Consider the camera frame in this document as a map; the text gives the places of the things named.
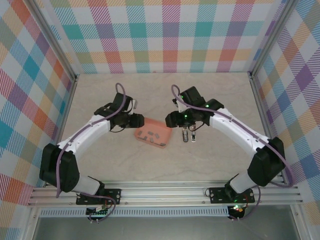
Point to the olive and white stapler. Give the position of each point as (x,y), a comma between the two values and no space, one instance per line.
(185,137)

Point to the aluminium corner post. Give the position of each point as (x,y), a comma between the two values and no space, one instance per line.
(273,37)
(52,40)

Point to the pink plastic tray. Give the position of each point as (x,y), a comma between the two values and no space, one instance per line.
(162,130)

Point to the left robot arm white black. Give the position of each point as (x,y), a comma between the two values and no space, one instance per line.
(82,135)

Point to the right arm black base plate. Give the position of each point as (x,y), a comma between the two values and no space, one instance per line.
(217,196)

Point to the aluminium side rail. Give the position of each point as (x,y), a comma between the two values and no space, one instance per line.
(260,107)
(65,110)

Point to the pink and white stapler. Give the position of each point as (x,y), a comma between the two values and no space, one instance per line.
(193,137)

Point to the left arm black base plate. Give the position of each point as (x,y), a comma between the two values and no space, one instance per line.
(112,196)

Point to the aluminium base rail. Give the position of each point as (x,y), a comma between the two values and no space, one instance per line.
(162,195)

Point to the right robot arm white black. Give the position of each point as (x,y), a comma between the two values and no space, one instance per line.
(237,130)

